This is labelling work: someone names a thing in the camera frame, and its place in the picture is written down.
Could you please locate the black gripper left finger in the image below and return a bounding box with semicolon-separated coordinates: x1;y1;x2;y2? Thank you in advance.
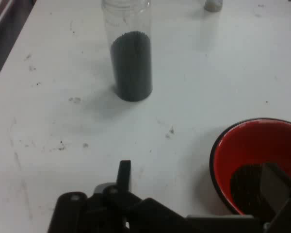
48;160;187;233

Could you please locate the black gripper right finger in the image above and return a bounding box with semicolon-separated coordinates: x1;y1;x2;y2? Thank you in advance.
259;162;291;233

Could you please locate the clear plastic jar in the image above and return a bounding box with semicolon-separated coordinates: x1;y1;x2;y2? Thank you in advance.
101;0;153;102

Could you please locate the red bowl black rim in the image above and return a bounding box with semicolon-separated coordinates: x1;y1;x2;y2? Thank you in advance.
209;118;291;216

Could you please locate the green-lid spice jar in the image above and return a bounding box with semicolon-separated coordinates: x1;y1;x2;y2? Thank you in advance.
203;0;224;12

